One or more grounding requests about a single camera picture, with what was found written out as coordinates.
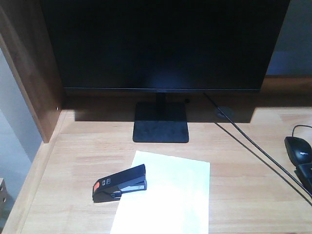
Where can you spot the wooden shelf unit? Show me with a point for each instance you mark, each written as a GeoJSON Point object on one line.
{"type": "Point", "coordinates": [25, 43]}

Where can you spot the black computer monitor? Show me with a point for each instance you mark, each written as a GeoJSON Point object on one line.
{"type": "Point", "coordinates": [163, 45]}

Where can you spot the grey desk cable grommet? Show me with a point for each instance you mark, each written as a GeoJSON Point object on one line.
{"type": "Point", "coordinates": [223, 112]}

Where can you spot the black monitor stand base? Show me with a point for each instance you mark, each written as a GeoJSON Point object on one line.
{"type": "Point", "coordinates": [160, 121]}

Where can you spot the white paper stack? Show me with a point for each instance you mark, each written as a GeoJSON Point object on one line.
{"type": "Point", "coordinates": [176, 200]}

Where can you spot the black stapler with orange button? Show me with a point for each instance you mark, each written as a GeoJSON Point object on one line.
{"type": "Point", "coordinates": [112, 187]}

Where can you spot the black computer mouse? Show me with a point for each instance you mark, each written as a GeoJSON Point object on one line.
{"type": "Point", "coordinates": [299, 150]}

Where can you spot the black keyboard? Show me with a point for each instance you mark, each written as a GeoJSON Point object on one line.
{"type": "Point", "coordinates": [304, 173]}

